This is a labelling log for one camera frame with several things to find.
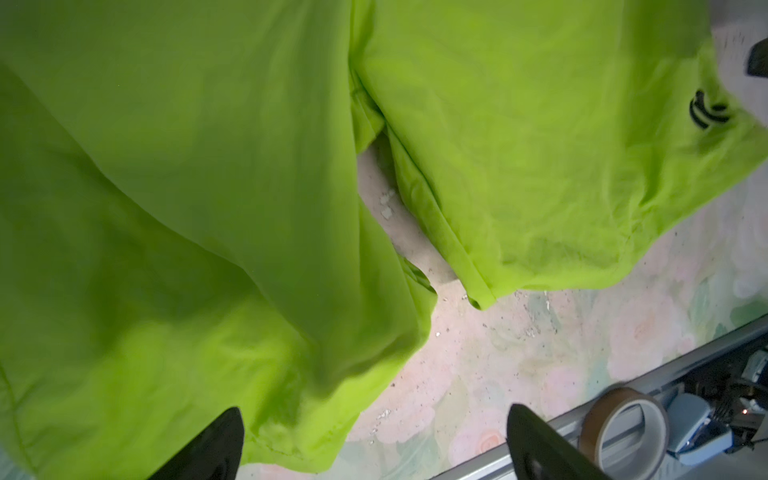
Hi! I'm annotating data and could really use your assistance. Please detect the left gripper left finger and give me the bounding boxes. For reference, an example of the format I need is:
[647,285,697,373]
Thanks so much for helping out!
[149,407,245,480]

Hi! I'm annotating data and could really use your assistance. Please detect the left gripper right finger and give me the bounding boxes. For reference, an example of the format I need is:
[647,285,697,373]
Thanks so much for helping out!
[507,404,609,480]

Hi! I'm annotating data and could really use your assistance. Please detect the lime green shorts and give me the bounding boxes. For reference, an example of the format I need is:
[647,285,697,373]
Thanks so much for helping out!
[1,1,767,479]

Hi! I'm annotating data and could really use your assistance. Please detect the brown tape roll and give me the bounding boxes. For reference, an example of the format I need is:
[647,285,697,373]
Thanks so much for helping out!
[578,387,669,480]

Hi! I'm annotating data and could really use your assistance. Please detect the blue white connector plug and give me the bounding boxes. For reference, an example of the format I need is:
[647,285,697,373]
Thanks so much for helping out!
[667,393,733,466]

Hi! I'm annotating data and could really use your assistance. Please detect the small black remote device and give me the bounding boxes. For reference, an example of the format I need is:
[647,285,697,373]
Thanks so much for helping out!
[746,38,768,79]

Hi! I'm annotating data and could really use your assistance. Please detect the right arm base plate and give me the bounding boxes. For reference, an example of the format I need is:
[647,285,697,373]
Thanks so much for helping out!
[683,342,767,454]

